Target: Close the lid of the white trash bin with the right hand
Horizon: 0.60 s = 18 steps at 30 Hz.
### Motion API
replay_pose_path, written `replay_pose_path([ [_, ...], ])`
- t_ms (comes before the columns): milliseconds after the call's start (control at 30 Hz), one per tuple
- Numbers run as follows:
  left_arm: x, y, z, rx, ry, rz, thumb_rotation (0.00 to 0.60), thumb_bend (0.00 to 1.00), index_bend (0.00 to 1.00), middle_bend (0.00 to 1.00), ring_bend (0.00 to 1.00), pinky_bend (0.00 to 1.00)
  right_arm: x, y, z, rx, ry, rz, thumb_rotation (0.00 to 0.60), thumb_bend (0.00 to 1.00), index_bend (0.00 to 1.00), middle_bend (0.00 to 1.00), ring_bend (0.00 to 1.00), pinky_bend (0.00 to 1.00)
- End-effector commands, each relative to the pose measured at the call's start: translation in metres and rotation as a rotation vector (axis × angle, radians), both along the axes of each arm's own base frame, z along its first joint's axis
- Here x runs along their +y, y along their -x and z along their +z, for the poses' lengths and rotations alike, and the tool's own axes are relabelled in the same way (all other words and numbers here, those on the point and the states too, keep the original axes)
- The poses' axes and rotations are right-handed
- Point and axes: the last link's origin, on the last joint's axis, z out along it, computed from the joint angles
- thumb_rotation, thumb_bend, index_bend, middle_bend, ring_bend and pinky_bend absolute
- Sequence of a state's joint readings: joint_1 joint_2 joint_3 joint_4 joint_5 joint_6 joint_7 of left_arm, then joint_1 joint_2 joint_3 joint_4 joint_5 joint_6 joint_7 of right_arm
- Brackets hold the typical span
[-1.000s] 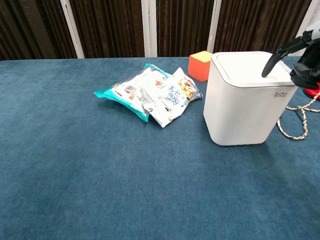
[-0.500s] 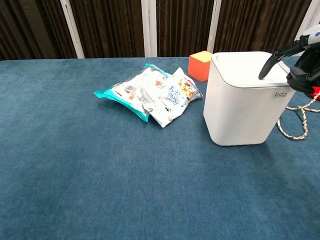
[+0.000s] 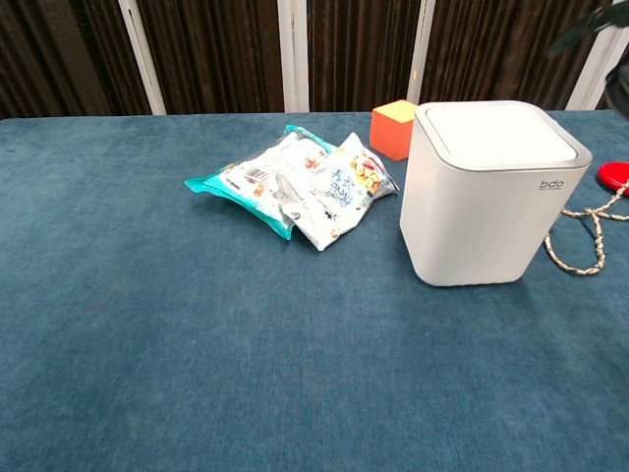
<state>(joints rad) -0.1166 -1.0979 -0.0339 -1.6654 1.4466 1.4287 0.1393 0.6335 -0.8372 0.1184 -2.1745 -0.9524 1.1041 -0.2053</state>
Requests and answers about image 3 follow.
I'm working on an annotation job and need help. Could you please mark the dark brown curtain panel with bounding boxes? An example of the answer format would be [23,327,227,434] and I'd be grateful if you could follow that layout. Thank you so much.
[135,0,286,115]
[420,0,606,112]
[305,0,423,113]
[0,0,152,120]

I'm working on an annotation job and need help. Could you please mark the black and silver right hand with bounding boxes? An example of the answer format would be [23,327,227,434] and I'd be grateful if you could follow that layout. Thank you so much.
[546,2,629,115]

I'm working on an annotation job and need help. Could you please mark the orange and yellow cube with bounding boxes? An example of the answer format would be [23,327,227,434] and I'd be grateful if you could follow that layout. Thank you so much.
[369,99,420,162]

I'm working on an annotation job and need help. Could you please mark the blue felt table mat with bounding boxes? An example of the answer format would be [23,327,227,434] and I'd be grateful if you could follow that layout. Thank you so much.
[0,110,629,472]

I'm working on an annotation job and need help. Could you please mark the teal-edged snack bag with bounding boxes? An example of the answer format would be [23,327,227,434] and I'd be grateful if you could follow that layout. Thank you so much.
[184,124,340,242]

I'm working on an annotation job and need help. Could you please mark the braided beige rope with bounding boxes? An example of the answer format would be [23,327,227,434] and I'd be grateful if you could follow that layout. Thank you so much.
[543,179,629,275]

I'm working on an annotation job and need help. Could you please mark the white plastic box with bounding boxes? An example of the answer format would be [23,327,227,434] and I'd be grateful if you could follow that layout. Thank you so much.
[398,100,594,288]

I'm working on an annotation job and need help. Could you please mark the red round disc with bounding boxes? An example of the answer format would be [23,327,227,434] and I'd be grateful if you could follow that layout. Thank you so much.
[597,161,629,198]

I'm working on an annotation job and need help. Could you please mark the white snack bag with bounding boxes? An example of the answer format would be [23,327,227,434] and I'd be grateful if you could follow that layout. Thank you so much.
[279,131,400,252]

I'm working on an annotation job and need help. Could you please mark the white metal frame post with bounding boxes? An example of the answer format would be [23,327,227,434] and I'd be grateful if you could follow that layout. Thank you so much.
[564,19,629,112]
[116,0,167,116]
[406,0,437,107]
[276,0,310,114]

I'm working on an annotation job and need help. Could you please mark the white plastic container lid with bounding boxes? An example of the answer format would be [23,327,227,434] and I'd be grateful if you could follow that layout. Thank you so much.
[424,101,577,164]

